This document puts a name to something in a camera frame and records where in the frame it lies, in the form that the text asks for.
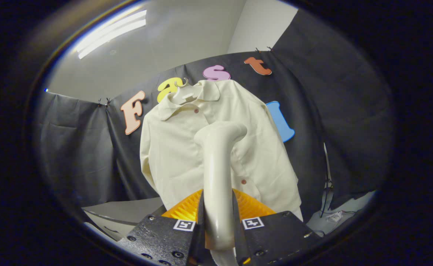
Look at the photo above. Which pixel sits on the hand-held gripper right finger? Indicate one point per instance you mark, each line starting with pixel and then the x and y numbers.
pixel 279 236

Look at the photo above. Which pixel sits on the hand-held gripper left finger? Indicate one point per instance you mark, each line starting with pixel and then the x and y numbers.
pixel 155 238

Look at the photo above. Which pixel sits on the cream garment steamer head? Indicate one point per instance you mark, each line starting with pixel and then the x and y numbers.
pixel 216 192

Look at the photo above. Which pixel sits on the cream button-up shirt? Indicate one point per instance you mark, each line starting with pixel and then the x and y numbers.
pixel 172 155

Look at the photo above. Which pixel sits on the white plastic clothes hanger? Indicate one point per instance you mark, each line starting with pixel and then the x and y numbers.
pixel 181 96

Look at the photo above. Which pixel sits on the grey and white cabinet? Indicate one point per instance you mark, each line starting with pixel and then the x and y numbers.
pixel 127 210

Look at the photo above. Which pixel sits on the black backdrop cloth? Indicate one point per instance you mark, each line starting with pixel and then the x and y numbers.
pixel 330 92

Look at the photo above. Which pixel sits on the fluorescent ceiling light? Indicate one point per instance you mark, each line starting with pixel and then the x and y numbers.
pixel 109 33

